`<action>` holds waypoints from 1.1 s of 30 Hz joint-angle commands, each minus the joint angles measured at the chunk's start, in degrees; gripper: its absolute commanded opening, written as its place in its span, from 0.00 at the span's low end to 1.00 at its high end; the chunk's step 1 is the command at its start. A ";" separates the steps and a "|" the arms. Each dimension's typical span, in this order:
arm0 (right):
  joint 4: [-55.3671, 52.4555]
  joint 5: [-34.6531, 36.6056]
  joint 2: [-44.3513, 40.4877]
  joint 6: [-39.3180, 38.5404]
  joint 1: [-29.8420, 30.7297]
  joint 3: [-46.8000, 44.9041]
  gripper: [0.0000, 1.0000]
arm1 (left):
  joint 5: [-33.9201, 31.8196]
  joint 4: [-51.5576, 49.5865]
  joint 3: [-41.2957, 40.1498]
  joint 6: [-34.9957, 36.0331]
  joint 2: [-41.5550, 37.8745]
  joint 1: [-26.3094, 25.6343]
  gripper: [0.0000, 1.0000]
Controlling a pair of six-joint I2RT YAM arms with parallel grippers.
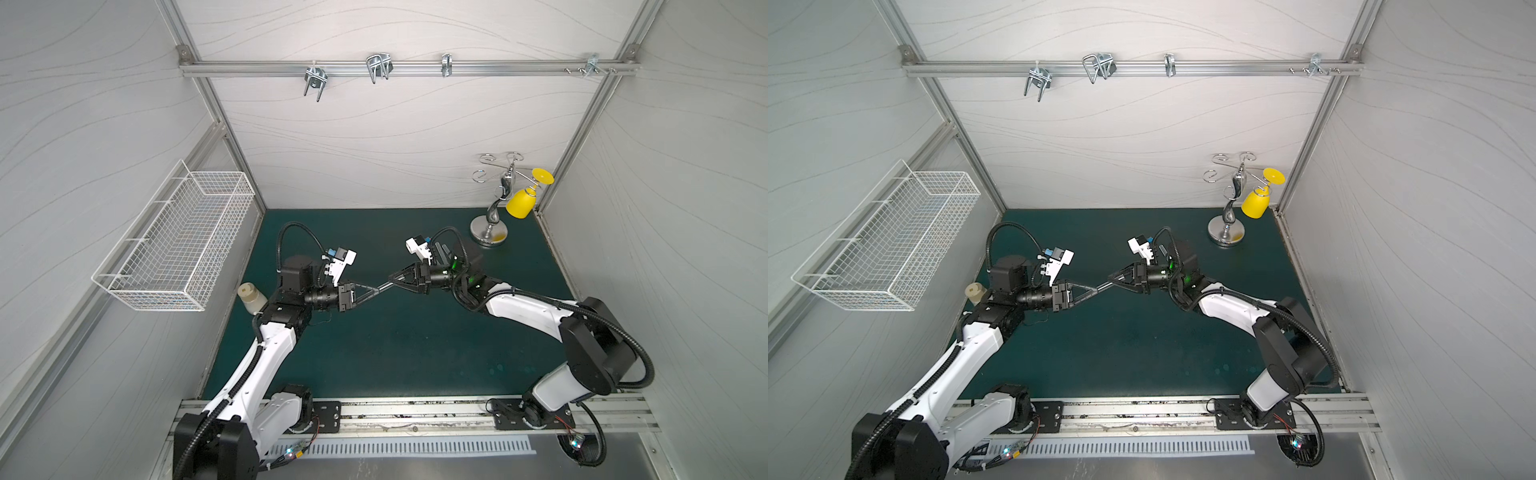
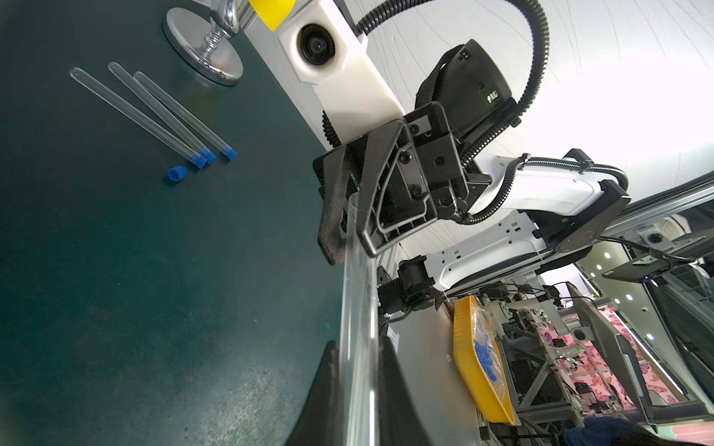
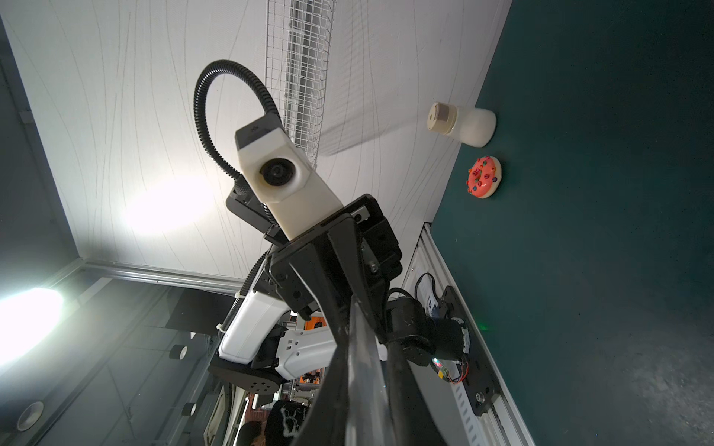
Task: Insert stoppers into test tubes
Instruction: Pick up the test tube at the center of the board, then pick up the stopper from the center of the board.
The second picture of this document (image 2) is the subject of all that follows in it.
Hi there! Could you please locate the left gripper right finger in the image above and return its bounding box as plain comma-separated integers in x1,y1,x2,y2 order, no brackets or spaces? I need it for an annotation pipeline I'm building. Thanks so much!
377,337,432,446

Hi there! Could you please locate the clear test tube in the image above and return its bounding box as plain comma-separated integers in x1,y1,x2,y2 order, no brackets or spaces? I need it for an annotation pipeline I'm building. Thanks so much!
70,67,193,161
134,72,232,150
108,61,208,162
340,193,379,445

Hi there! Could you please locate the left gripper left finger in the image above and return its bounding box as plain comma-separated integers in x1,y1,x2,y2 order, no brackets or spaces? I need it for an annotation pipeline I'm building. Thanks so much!
284,340,340,446

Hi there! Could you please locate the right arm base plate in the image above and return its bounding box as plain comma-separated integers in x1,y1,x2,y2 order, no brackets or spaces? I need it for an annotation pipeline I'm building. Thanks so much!
377,266,403,336

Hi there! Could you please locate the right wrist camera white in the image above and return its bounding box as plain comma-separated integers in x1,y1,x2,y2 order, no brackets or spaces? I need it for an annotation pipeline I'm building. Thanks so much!
278,1,405,142

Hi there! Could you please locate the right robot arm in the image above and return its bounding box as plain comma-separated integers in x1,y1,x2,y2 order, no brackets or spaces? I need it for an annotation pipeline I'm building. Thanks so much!
313,1,630,314

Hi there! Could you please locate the chrome cup holder stand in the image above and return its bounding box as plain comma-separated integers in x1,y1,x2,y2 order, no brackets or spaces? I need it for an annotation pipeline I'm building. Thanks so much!
162,0,252,87

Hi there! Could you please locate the green table mat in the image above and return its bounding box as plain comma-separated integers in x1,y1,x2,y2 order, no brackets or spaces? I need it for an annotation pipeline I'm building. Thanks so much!
1,1,342,445

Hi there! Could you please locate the person in blue shirt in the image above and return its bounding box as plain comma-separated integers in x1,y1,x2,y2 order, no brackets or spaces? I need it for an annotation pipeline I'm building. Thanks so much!
559,416,699,446

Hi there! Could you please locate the blue stopper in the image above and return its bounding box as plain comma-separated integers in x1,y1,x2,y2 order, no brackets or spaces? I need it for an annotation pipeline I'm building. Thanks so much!
200,148,217,165
167,165,188,182
188,152,208,169
221,146,237,160

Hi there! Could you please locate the yellow tray with stoppers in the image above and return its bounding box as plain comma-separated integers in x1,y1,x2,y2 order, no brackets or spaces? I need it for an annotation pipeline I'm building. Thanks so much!
453,297,517,427

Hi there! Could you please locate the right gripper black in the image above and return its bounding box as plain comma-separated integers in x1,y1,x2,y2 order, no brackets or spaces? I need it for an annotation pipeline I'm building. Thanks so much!
312,101,491,266

